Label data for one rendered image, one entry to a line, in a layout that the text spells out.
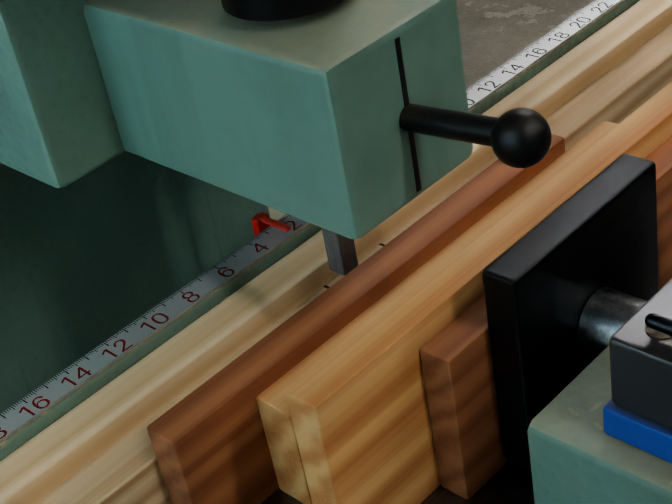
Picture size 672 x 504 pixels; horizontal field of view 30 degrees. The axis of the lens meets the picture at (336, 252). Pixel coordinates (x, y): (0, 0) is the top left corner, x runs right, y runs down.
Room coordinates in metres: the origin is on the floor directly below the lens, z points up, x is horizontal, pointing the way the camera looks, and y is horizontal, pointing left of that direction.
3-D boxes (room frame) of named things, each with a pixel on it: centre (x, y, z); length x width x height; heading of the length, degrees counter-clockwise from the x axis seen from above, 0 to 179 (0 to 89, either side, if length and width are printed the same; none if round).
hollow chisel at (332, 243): (0.43, 0.00, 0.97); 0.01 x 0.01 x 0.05; 40
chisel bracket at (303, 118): (0.45, 0.01, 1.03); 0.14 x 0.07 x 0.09; 40
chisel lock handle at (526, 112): (0.37, -0.05, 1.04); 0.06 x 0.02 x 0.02; 40
